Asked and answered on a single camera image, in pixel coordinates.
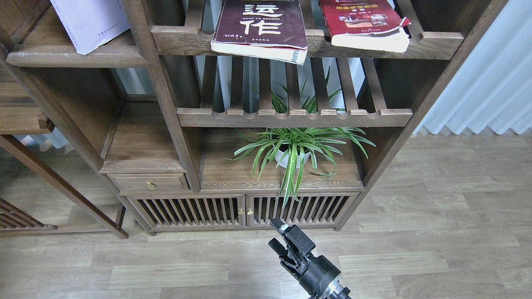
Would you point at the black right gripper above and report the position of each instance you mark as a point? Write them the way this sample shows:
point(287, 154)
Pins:
point(321, 278)

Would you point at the red cover book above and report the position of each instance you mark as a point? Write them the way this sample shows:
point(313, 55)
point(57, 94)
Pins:
point(365, 24)

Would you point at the white lavender book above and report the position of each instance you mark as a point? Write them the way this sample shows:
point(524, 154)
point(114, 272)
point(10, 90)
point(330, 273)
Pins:
point(91, 23)

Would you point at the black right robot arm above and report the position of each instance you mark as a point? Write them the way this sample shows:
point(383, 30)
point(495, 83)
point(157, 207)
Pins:
point(317, 275)

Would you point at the right slatted cabinet door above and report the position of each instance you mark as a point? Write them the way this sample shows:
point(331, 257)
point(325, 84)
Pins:
point(319, 210)

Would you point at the slatted cabinet door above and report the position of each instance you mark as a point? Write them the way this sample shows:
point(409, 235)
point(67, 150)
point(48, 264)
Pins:
point(189, 213)
point(319, 210)

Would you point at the left slatted cabinet door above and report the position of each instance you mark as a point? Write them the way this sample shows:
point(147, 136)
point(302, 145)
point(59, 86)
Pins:
point(189, 213)

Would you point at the white plant pot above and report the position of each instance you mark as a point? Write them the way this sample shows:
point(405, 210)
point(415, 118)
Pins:
point(283, 157)

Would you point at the green spider plant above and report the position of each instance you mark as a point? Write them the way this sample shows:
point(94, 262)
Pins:
point(295, 146)

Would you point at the brass drawer knob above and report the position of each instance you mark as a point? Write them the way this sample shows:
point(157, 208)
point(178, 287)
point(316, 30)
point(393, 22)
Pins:
point(150, 185)

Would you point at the small wooden drawer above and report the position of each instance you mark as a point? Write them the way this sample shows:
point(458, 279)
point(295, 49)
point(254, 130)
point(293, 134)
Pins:
point(135, 184)

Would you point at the dark wooden bookshelf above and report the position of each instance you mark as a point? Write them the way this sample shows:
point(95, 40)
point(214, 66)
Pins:
point(155, 101)

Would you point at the maroon book white characters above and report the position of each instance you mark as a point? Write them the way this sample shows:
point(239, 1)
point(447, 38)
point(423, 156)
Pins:
point(262, 28)

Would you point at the white pleated curtain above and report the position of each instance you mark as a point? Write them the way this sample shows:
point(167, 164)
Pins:
point(493, 88)

